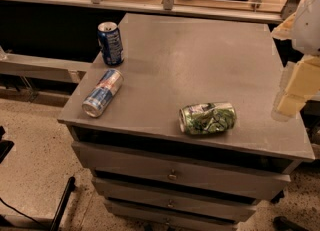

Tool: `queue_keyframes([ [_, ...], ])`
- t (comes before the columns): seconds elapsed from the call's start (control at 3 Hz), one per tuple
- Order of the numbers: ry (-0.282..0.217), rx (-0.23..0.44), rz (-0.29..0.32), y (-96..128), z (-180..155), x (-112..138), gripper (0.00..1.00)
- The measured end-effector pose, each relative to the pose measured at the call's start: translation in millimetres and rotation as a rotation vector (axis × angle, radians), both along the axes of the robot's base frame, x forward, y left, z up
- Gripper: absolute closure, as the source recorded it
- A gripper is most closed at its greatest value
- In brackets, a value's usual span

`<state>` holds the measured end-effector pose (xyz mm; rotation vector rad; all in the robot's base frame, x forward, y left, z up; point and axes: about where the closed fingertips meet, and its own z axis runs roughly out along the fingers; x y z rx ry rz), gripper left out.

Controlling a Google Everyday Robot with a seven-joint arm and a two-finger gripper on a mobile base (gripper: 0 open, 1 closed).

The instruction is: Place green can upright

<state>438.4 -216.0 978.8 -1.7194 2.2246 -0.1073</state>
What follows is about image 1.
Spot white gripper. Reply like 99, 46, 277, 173
271, 0, 320, 118

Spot crushed green soda can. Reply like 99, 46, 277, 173
179, 102, 237, 135

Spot lying blue silver energy can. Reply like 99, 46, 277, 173
82, 69, 124, 118

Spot upright blue soda can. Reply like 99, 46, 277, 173
97, 22, 124, 66

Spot black object bottom right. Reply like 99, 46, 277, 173
273, 216, 309, 231

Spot grey drawer cabinet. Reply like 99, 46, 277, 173
60, 14, 314, 231

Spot black stand leg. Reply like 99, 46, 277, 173
49, 177, 75, 231

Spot grey metal ledge beam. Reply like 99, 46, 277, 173
0, 54, 91, 83

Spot black object at left edge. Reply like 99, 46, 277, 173
0, 126, 14, 163

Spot black cable on floor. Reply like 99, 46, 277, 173
0, 197, 48, 228

